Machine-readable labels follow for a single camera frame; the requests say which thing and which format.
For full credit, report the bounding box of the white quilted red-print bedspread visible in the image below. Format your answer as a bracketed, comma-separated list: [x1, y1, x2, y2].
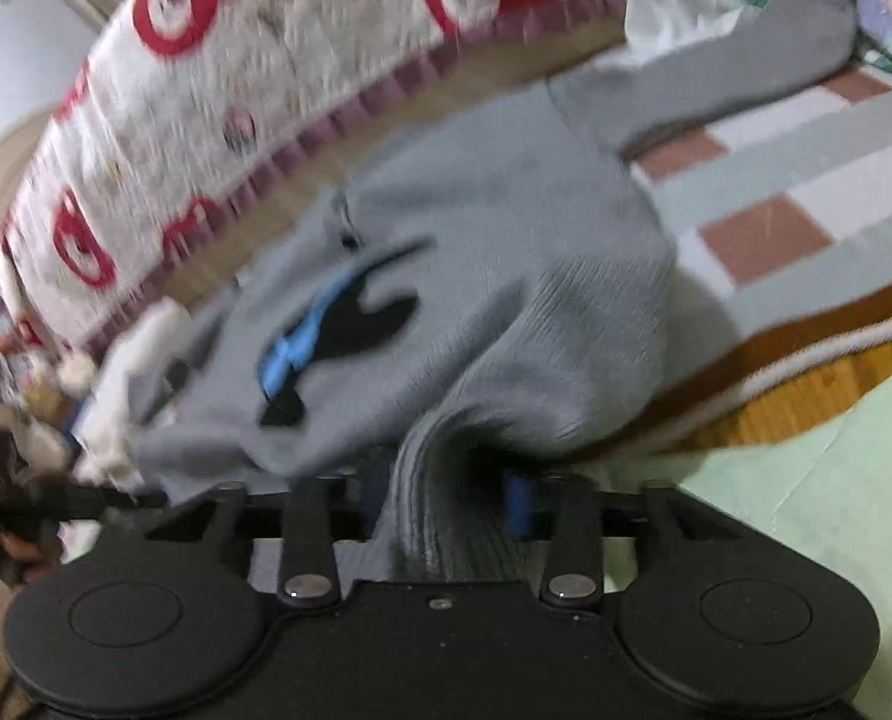
[0, 0, 634, 361]

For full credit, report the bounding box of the light green cloth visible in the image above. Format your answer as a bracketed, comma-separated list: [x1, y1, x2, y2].
[678, 367, 892, 691]

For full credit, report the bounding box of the tan bed base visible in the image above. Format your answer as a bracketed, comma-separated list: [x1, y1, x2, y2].
[86, 15, 634, 368]

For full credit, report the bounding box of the grey plush rabbit toy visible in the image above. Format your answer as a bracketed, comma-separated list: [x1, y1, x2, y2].
[0, 315, 98, 481]

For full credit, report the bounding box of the checkered printed mat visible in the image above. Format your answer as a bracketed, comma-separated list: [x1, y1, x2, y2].
[626, 60, 892, 451]

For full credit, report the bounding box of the white garment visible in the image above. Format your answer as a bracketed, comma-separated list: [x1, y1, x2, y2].
[71, 296, 192, 488]

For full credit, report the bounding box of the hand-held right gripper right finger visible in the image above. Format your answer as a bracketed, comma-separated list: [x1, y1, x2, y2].
[504, 472, 726, 610]

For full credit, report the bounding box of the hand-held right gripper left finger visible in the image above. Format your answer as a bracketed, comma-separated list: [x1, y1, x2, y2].
[142, 469, 387, 610]

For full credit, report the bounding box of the grey knit sweater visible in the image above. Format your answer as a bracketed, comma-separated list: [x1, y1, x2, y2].
[127, 0, 859, 586]

